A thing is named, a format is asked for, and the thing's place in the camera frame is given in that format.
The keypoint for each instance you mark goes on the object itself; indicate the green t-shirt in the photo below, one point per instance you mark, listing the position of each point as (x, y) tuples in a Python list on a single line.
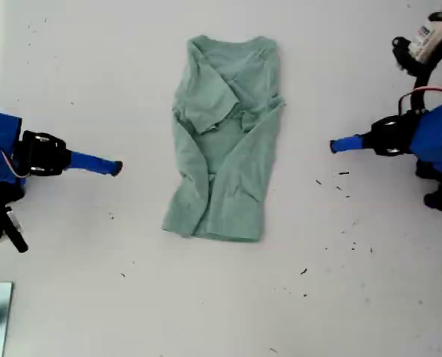
[(224, 178)]

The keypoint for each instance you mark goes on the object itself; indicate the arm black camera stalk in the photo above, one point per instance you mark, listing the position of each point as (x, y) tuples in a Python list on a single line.
[(15, 232), (421, 89)]

